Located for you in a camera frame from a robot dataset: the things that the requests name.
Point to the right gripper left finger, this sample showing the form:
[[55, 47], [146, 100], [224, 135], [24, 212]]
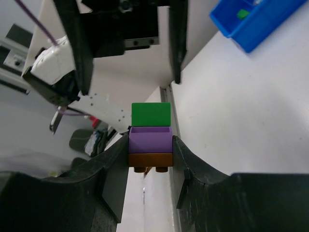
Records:
[[87, 198]]

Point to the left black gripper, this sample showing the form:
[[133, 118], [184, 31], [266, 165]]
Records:
[[112, 27]]

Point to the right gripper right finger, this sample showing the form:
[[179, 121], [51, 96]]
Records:
[[211, 201]]

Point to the pink orange lego piece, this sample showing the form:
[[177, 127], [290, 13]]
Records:
[[150, 147]]

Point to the green lego block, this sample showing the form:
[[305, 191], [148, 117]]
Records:
[[151, 114], [242, 14]]

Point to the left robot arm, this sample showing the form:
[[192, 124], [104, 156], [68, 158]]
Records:
[[65, 94]]

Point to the blue compartment bin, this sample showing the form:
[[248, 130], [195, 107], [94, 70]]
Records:
[[264, 17]]

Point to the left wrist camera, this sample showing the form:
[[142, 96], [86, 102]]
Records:
[[55, 62]]

